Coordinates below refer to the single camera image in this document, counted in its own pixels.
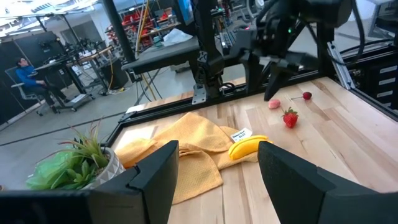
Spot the yellow waffle cloth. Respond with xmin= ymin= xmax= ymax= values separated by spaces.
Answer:
xmin=114 ymin=111 xmax=275 ymax=206

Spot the black metal pole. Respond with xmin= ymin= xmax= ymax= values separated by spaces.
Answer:
xmin=102 ymin=0 xmax=135 ymax=63

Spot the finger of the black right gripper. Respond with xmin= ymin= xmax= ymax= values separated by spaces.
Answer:
xmin=279 ymin=52 xmax=322 ymax=72
xmin=264 ymin=63 xmax=294 ymax=101

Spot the red toy cherry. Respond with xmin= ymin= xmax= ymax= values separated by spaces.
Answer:
xmin=290 ymin=91 xmax=313 ymax=101

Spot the potted succulent in patterned pot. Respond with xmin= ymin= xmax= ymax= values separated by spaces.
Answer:
xmin=25 ymin=119 xmax=126 ymax=192

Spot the black drawer cabinet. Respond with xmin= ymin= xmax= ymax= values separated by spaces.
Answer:
xmin=354 ymin=46 xmax=398 ymax=113

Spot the grey office chair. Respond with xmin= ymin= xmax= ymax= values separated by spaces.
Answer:
xmin=4 ymin=66 xmax=62 ymax=118

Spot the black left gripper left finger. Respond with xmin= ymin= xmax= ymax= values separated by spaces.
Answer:
xmin=0 ymin=139 xmax=180 ymax=224

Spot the white crumpled tissue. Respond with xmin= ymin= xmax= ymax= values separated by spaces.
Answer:
xmin=162 ymin=28 xmax=194 ymax=45

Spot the monitor with blue screen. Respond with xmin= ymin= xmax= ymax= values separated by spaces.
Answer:
xmin=177 ymin=0 xmax=197 ymax=27

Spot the red toy strawberry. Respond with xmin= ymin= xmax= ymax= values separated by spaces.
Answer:
xmin=282 ymin=106 xmax=300 ymax=129

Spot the yellow floor cable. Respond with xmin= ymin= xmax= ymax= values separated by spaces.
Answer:
xmin=106 ymin=52 xmax=130 ymax=95

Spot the person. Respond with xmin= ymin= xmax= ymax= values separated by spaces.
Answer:
xmin=14 ymin=56 xmax=71 ymax=114

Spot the pink toy fruit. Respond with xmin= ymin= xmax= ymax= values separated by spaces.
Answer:
xmin=267 ymin=98 xmax=282 ymax=110

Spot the grey desk top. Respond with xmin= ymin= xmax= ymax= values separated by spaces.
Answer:
xmin=121 ymin=36 xmax=203 ymax=73

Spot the black computer tower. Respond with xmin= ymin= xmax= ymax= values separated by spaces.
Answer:
xmin=98 ymin=58 xmax=129 ymax=91

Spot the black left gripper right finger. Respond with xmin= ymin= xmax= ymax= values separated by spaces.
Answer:
xmin=257 ymin=141 xmax=398 ymax=224

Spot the backlit computer keyboard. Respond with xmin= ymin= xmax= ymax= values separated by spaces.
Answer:
xmin=218 ymin=29 xmax=239 ymax=55

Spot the background work desk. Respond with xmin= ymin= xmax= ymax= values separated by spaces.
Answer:
xmin=32 ymin=45 xmax=114 ymax=111

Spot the silver mounting bracket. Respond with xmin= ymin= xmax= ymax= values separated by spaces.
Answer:
xmin=191 ymin=83 xmax=208 ymax=105

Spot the yellow toy banana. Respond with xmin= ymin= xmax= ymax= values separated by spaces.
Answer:
xmin=228 ymin=134 xmax=274 ymax=161

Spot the silver aluminium extrusion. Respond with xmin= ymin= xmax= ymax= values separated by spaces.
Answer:
xmin=326 ymin=41 xmax=356 ymax=91

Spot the shelf with red bins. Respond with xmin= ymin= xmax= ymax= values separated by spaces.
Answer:
xmin=123 ymin=11 xmax=157 ymax=48

